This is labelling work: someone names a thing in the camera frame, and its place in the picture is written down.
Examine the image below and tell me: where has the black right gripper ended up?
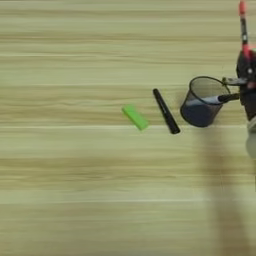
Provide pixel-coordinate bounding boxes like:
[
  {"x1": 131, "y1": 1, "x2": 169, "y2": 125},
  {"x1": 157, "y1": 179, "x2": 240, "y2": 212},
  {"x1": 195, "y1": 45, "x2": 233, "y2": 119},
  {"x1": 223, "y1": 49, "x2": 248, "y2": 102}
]
[{"x1": 222, "y1": 49, "x2": 256, "y2": 122}]

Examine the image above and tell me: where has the black marker pen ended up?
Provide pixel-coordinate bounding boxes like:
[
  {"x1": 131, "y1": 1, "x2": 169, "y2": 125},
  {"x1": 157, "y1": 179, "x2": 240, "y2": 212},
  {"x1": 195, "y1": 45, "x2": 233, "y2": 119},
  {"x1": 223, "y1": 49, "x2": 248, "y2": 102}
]
[{"x1": 152, "y1": 87, "x2": 182, "y2": 135}]

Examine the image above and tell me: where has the black mesh pen cup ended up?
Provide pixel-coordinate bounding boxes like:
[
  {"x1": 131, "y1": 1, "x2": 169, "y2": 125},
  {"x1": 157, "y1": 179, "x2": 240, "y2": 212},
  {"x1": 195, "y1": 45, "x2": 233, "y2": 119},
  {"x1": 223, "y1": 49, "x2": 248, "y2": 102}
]
[{"x1": 179, "y1": 75, "x2": 232, "y2": 128}]

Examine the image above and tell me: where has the red and black pen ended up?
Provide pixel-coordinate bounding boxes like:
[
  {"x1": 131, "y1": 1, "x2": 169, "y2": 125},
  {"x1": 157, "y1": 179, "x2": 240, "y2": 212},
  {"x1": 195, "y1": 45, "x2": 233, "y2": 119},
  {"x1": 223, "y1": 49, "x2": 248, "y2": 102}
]
[{"x1": 237, "y1": 0, "x2": 252, "y2": 62}]

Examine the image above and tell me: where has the white marker black cap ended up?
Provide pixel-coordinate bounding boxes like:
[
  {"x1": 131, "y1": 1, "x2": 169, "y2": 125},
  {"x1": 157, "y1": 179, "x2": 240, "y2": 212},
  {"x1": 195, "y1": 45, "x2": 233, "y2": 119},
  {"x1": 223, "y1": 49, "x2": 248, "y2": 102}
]
[{"x1": 185, "y1": 92, "x2": 241, "y2": 107}]

